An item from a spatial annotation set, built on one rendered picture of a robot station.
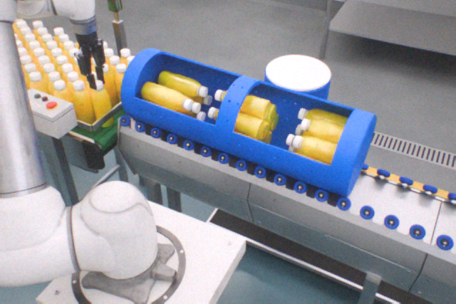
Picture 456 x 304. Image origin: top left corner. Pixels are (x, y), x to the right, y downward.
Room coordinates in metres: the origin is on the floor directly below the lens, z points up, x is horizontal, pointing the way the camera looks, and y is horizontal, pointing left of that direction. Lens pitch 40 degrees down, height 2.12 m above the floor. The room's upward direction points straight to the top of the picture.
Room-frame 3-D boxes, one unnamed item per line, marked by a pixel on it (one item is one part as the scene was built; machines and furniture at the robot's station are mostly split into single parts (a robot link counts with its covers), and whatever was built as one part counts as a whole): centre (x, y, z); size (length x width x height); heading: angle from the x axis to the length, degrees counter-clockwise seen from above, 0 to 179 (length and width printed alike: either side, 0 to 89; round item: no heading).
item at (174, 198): (1.57, 0.27, 0.31); 0.06 x 0.06 x 0.63; 62
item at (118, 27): (2.04, 0.53, 0.55); 0.04 x 0.04 x 1.10; 62
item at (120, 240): (0.72, 0.27, 1.22); 0.18 x 0.16 x 0.22; 105
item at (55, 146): (1.39, 0.68, 0.50); 0.04 x 0.04 x 1.00; 62
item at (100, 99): (1.52, 0.51, 0.99); 0.07 x 0.07 x 0.19
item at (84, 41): (1.52, 0.51, 1.27); 0.08 x 0.07 x 0.09; 152
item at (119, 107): (1.58, 0.43, 0.96); 0.40 x 0.01 x 0.03; 152
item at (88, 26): (1.52, 0.51, 1.35); 0.09 x 0.09 x 0.06
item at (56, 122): (1.39, 0.68, 1.05); 0.20 x 0.10 x 0.10; 62
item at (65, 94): (1.51, 0.65, 0.99); 0.07 x 0.07 x 0.19
